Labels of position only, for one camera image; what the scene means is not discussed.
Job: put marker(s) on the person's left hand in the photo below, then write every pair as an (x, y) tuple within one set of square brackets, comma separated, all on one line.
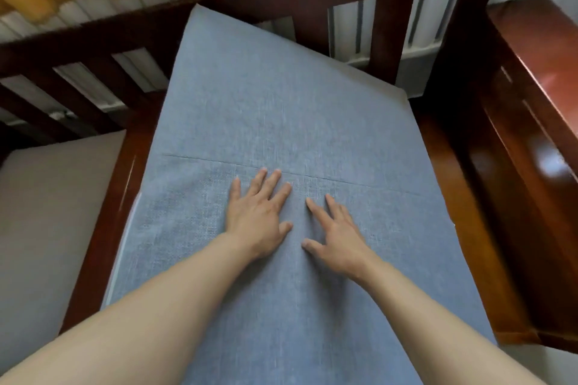
[(257, 222)]

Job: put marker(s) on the person's right hand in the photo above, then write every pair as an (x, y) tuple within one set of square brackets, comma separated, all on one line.
[(345, 249)]

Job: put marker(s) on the grey seat cushion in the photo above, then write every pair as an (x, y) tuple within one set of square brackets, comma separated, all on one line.
[(271, 105), (45, 218)]

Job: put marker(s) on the dark wooden sofa with console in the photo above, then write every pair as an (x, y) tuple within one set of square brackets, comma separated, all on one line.
[(519, 150)]

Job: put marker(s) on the person's left forearm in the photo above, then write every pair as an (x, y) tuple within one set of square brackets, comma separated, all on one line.
[(126, 326)]

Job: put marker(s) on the person's right forearm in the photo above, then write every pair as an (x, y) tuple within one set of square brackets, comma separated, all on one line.
[(442, 335)]

